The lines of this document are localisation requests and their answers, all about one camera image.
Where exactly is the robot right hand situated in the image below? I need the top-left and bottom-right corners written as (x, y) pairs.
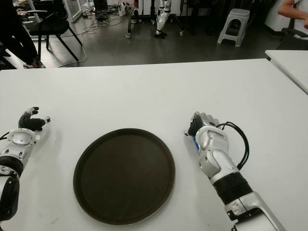
top-left (184, 111), bottom-right (220, 138)

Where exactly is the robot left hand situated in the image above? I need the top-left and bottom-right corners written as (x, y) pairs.
top-left (18, 106), bottom-right (51, 132)

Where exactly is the blue Oreo cookie pack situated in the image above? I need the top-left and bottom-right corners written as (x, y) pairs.
top-left (192, 135), bottom-right (201, 152)

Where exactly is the person in black clothes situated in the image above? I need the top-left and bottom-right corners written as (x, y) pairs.
top-left (0, 0), bottom-right (46, 69)

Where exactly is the round dark brown tray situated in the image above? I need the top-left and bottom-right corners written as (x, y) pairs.
top-left (73, 128), bottom-right (176, 226)

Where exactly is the white plastic stool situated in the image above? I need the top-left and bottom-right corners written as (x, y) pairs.
top-left (217, 8), bottom-right (250, 47)

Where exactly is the black chair with grey armrests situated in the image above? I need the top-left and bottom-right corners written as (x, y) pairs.
top-left (23, 0), bottom-right (83, 61)

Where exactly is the white humanoid robot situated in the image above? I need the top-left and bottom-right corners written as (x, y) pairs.
top-left (154, 0), bottom-right (172, 39)

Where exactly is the black padded chair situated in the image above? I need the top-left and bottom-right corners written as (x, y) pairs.
top-left (276, 26), bottom-right (308, 50)

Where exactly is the white framed panel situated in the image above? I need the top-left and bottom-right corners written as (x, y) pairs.
top-left (63, 0), bottom-right (85, 23)

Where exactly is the white bag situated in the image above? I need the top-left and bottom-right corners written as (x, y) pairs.
top-left (119, 1), bottom-right (132, 16)

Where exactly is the person in white shirt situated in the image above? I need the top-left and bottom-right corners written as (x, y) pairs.
top-left (278, 0), bottom-right (308, 27)

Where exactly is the black right forearm cable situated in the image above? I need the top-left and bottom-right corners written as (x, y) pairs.
top-left (215, 122), bottom-right (250, 169)

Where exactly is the white floor cable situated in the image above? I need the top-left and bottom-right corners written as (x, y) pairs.
top-left (57, 14), bottom-right (121, 68)

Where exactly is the black wheeled metal frame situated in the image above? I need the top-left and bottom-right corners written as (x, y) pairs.
top-left (124, 0), bottom-right (186, 39)

